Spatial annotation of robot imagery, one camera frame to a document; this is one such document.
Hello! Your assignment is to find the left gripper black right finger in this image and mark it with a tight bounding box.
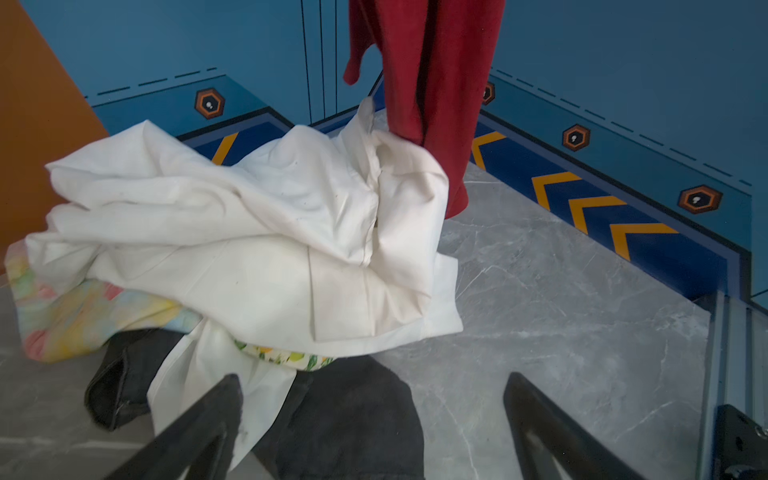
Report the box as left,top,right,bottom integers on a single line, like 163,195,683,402
503,372,641,479

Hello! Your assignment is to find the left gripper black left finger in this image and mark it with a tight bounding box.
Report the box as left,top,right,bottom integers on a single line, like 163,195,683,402
106,374,243,480

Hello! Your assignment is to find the dark red cloth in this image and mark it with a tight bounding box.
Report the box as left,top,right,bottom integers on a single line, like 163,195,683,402
343,0,505,218

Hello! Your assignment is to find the lemon print cloth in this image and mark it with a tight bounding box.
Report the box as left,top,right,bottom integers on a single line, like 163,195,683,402
234,340,335,372

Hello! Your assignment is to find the dark grey cloth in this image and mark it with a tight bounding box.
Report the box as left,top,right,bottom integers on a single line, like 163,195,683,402
84,329,425,479

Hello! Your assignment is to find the pastel floral cloth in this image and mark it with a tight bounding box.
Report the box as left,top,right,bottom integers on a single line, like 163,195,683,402
5,241,202,363

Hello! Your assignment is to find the white cloth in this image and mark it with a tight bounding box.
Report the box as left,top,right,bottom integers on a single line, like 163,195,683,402
23,99,463,463

